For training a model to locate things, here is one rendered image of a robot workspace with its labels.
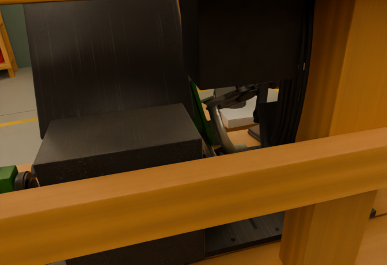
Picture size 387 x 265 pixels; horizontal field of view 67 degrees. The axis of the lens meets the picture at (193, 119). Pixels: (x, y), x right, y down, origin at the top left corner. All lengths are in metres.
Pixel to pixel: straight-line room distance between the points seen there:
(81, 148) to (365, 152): 0.47
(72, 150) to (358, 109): 0.49
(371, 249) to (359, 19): 0.62
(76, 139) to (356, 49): 0.50
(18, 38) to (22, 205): 6.04
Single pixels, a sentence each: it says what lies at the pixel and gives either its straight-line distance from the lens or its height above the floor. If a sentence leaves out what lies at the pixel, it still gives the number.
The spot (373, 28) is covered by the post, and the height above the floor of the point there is 1.44.
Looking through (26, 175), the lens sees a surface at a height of 1.15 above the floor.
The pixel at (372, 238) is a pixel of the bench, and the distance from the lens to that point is 0.96.
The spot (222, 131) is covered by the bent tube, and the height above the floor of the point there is 1.13.
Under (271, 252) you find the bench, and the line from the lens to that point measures 0.84.
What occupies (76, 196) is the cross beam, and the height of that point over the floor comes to 1.28.
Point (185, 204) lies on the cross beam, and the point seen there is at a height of 1.24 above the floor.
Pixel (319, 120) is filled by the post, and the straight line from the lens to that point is 0.54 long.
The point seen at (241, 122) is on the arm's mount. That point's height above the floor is 0.87.
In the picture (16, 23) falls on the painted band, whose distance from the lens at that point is 6.38.
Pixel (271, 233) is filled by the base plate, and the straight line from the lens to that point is 0.86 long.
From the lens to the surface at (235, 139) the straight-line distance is 1.23.
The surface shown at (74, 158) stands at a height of 1.24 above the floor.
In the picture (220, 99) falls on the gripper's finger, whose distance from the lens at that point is 0.79.
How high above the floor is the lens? 1.52
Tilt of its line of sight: 27 degrees down
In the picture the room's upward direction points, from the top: 2 degrees counter-clockwise
